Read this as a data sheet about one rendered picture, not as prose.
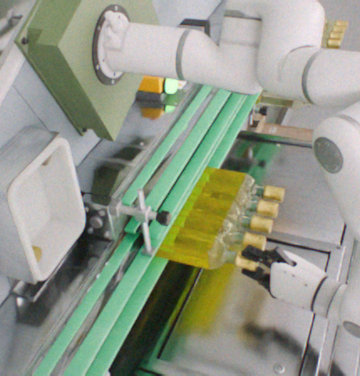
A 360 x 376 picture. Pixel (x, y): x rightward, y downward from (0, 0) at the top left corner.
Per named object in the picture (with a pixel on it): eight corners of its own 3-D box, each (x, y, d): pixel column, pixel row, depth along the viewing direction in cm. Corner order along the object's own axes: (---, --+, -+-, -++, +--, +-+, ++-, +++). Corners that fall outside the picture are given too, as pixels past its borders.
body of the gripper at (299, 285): (331, 300, 110) (282, 277, 116) (336, 266, 104) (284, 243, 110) (315, 326, 105) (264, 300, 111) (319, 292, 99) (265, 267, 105)
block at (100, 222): (84, 237, 115) (113, 243, 112) (76, 202, 109) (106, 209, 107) (92, 226, 117) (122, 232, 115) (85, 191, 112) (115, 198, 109)
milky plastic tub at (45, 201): (1, 276, 100) (40, 288, 97) (-36, 181, 87) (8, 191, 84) (52, 216, 113) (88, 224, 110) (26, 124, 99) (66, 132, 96)
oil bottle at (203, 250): (131, 252, 123) (221, 274, 115) (127, 233, 119) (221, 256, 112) (142, 234, 127) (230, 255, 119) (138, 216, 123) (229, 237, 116)
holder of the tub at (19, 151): (7, 294, 104) (41, 304, 101) (-37, 180, 87) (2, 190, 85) (55, 234, 116) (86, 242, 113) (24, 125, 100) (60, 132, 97)
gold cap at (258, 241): (242, 251, 118) (262, 255, 117) (242, 239, 116) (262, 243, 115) (247, 240, 121) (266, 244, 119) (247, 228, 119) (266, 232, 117)
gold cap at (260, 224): (249, 233, 123) (268, 237, 121) (249, 221, 120) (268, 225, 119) (253, 223, 125) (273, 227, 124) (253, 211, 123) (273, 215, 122)
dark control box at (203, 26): (175, 54, 161) (201, 56, 158) (173, 28, 156) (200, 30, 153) (185, 42, 167) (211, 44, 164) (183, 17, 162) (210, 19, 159)
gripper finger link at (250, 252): (277, 258, 110) (248, 246, 114) (278, 248, 108) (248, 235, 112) (268, 268, 108) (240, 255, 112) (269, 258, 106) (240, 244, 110)
